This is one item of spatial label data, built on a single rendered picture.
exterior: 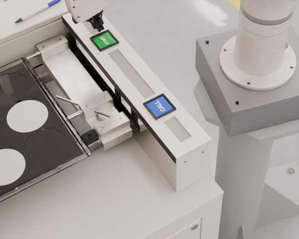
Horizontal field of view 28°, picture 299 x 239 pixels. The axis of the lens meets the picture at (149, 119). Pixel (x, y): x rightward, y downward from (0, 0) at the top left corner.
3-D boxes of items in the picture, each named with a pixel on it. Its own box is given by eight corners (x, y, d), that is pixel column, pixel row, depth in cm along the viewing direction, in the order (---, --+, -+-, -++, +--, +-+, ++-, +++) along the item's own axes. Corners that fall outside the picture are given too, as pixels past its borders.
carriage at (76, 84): (104, 151, 143) (103, 144, 140) (39, 60, 163) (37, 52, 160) (133, 136, 145) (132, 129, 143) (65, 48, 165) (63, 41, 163)
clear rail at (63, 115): (88, 158, 137) (87, 155, 136) (21, 60, 157) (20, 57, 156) (93, 155, 137) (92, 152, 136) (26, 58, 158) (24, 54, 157)
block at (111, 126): (101, 142, 141) (100, 134, 139) (94, 132, 143) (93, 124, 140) (130, 127, 143) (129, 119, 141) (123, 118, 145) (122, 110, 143)
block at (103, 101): (85, 119, 145) (84, 112, 143) (79, 111, 147) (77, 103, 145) (114, 105, 148) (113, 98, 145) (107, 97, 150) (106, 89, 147)
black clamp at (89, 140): (86, 146, 140) (85, 140, 138) (82, 140, 141) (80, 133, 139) (99, 140, 141) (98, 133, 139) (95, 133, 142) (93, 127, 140)
